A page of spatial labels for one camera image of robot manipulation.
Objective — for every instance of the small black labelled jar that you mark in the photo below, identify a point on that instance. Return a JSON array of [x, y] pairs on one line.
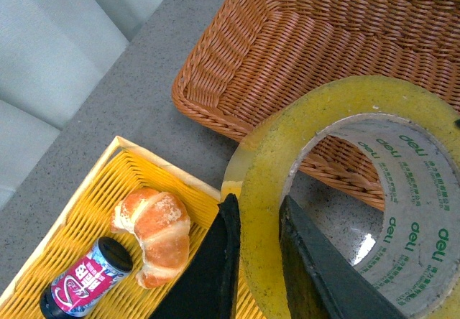
[[76, 292]]

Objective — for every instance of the brown wicker basket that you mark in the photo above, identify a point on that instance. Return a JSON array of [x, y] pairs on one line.
[[258, 56]]

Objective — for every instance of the toy croissant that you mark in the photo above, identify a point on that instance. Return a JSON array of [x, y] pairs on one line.
[[161, 225]]

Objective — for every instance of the pale grey curtain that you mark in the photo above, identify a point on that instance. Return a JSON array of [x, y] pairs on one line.
[[53, 54]]

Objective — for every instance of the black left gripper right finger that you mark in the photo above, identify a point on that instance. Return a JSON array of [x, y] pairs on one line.
[[319, 282]]

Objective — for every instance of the yellow packing tape roll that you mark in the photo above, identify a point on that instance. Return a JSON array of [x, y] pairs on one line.
[[410, 135]]

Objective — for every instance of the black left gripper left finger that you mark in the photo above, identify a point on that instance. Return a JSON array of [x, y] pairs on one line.
[[209, 285]]

